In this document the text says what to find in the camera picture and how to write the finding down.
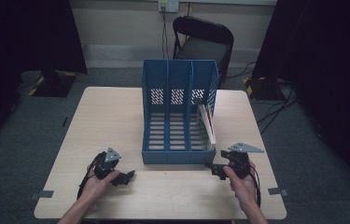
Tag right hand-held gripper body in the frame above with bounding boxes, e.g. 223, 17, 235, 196
220, 142, 266, 180

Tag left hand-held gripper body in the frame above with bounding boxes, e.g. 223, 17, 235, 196
92, 147, 123, 181

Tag green leaf picture book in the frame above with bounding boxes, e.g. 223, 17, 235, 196
196, 104, 217, 146

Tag blue plastic file rack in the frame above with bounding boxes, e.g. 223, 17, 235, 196
141, 59, 219, 165

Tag person's left hand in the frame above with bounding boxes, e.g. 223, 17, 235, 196
80, 166, 121, 206

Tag person's right hand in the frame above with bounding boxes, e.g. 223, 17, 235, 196
222, 160, 258, 213

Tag grey tape strip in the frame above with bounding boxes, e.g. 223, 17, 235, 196
29, 189, 55, 201
267, 187, 289, 197

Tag black stand base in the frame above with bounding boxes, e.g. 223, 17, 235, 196
243, 76, 286, 102
32, 69, 77, 98

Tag black folding chair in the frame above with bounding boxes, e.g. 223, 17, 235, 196
172, 15, 235, 90

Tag black curtain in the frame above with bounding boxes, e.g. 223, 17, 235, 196
251, 0, 350, 200
0, 0, 89, 157

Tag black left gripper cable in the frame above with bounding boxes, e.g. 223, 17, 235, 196
77, 151, 105, 200

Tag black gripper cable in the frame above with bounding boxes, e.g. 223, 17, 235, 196
248, 164, 262, 209
77, 151, 105, 200

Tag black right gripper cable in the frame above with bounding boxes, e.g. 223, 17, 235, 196
248, 164, 262, 209

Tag black floor cables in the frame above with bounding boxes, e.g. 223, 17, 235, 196
225, 61, 300, 135

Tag black outlet cable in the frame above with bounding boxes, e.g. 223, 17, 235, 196
161, 5, 170, 60

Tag white wall outlet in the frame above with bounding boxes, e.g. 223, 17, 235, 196
158, 0, 180, 14

